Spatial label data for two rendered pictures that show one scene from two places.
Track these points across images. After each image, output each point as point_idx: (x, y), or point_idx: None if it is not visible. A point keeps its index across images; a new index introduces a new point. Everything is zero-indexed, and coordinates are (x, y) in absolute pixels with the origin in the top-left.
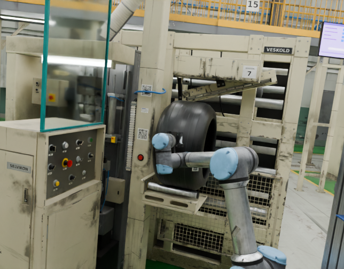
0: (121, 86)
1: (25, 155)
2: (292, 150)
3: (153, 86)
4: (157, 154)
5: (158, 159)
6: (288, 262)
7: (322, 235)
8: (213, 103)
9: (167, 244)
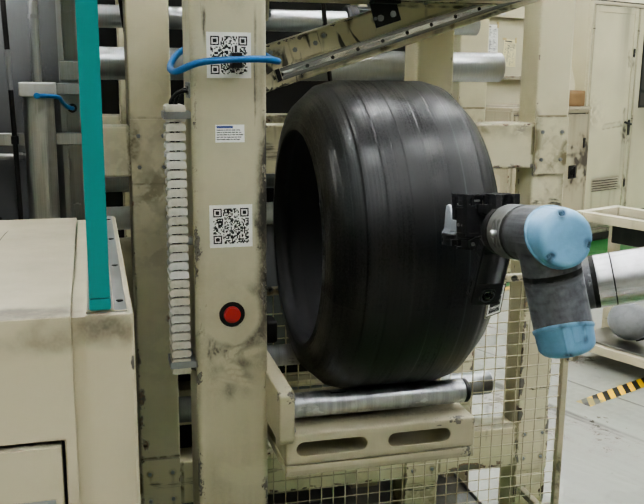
0: (42, 49)
1: (9, 454)
2: (561, 192)
3: (256, 37)
4: (555, 288)
5: (560, 307)
6: (497, 490)
7: (494, 394)
8: None
9: None
